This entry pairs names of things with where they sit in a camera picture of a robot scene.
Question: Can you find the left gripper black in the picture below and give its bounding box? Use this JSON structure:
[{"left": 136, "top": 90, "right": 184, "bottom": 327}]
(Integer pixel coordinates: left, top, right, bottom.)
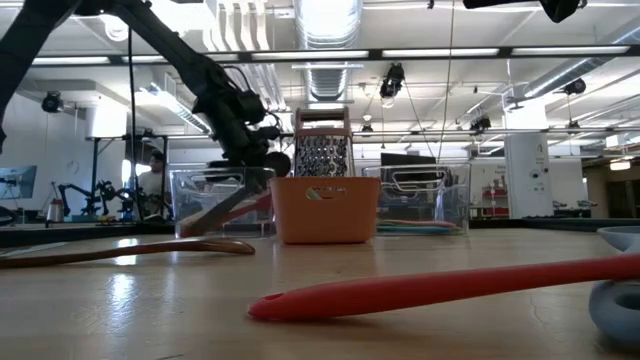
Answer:
[{"left": 209, "top": 89, "right": 281, "bottom": 169}]

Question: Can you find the red long-handled utensil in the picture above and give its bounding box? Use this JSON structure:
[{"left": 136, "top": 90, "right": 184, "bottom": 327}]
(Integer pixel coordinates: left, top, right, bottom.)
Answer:
[{"left": 219, "top": 193, "right": 274, "bottom": 229}]

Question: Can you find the dark brown wooden spoon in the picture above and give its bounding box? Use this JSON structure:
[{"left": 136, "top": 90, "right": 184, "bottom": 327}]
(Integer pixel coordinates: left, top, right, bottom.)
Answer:
[{"left": 0, "top": 236, "right": 257, "bottom": 270}]

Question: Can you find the teal silicone spatula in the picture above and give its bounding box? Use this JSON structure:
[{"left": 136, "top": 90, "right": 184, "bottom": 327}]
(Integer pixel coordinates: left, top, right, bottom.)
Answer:
[{"left": 375, "top": 224, "right": 454, "bottom": 233}]

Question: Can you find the red silicone spatula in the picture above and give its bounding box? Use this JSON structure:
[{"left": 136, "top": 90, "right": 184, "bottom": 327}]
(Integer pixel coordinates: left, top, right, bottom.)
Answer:
[{"left": 247, "top": 253, "right": 640, "bottom": 322}]

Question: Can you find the grey-blue silicone spoon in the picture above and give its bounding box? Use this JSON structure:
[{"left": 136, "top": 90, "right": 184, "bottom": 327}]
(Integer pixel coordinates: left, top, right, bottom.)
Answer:
[{"left": 587, "top": 224, "right": 640, "bottom": 347}]

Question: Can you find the black ceiling spotlight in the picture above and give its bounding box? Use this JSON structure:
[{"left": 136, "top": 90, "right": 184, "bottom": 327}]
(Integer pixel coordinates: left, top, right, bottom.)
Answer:
[
  {"left": 468, "top": 114, "right": 492, "bottom": 134},
  {"left": 41, "top": 91, "right": 65, "bottom": 115},
  {"left": 563, "top": 77, "right": 587, "bottom": 97},
  {"left": 378, "top": 62, "right": 406, "bottom": 100}
]

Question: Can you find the pink steel box grater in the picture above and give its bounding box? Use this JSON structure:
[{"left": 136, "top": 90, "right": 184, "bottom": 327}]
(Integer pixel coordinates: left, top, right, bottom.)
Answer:
[{"left": 293, "top": 106, "right": 355, "bottom": 179}]

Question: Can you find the clear plastic storage bin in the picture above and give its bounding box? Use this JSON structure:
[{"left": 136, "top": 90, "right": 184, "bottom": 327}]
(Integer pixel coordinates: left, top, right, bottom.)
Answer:
[
  {"left": 362, "top": 162, "right": 472, "bottom": 237},
  {"left": 169, "top": 167, "right": 277, "bottom": 239}
]

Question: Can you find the person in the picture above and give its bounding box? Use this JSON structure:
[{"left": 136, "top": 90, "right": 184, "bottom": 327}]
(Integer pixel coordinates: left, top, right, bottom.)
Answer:
[{"left": 136, "top": 149, "right": 170, "bottom": 220}]

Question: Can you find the orange plastic bin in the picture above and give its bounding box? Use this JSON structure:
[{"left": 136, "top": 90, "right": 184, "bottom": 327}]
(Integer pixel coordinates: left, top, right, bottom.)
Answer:
[{"left": 269, "top": 176, "right": 382, "bottom": 245}]

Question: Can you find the black overhead crossbar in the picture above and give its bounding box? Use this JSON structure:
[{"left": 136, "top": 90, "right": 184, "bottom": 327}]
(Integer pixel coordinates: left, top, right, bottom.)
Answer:
[{"left": 29, "top": 43, "right": 640, "bottom": 66}]

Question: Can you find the white column with devices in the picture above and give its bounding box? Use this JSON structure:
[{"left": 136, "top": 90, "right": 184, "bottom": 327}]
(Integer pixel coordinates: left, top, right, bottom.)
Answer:
[{"left": 503, "top": 102, "right": 555, "bottom": 219}]

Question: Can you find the dark background screen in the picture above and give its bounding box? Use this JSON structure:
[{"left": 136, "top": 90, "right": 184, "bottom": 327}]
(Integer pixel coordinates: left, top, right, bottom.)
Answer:
[{"left": 379, "top": 152, "right": 437, "bottom": 169}]

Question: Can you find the silver kettle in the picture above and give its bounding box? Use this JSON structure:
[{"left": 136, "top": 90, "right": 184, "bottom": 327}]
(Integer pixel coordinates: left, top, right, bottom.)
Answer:
[{"left": 45, "top": 197, "right": 67, "bottom": 224}]

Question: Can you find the bluish background screen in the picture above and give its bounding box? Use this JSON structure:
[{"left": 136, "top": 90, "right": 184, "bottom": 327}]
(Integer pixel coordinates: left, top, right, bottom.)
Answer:
[{"left": 0, "top": 164, "right": 39, "bottom": 201}]

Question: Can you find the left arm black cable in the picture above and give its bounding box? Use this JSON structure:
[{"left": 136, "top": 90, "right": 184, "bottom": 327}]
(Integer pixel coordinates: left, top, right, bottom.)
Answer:
[{"left": 125, "top": 27, "right": 140, "bottom": 217}]

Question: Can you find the silver ventilation duct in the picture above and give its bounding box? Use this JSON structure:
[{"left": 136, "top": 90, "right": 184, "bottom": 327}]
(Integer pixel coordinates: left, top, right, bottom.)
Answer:
[{"left": 293, "top": 0, "right": 364, "bottom": 104}]

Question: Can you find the black background rig frame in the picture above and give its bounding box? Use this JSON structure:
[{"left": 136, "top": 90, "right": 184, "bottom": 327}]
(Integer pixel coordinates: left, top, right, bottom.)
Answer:
[{"left": 87, "top": 130, "right": 171, "bottom": 221}]

